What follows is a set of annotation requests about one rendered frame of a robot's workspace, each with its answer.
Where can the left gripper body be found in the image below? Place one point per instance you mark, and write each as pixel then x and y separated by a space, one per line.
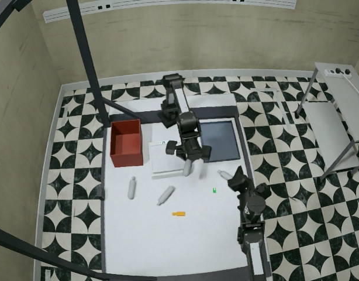
pixel 171 147

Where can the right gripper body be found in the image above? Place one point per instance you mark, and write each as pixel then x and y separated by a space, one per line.
pixel 240 183

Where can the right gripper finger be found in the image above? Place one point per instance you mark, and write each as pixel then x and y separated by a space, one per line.
pixel 251 185
pixel 239 171

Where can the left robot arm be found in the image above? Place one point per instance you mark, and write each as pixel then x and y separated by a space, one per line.
pixel 187 122

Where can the white cylinder with narrow neck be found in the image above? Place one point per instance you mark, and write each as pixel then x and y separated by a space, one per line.
pixel 187 167
pixel 165 195

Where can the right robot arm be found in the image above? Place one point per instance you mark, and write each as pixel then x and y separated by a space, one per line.
pixel 251 239

